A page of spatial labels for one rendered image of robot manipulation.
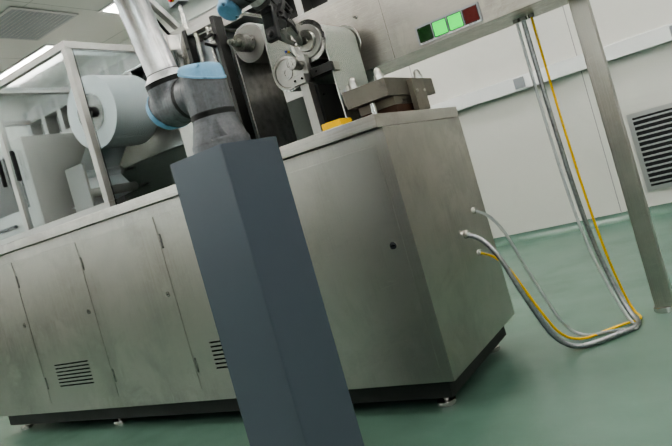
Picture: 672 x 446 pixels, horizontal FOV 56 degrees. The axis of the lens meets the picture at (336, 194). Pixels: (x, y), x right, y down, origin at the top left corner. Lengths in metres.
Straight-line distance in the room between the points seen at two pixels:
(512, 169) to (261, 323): 3.42
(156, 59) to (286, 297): 0.71
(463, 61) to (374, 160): 3.05
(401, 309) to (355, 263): 0.20
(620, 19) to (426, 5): 2.36
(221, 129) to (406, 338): 0.82
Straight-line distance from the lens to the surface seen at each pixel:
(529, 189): 4.73
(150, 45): 1.76
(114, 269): 2.67
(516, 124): 4.71
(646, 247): 2.44
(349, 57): 2.34
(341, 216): 1.91
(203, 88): 1.62
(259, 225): 1.53
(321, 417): 1.63
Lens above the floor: 0.71
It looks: level
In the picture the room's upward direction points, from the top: 16 degrees counter-clockwise
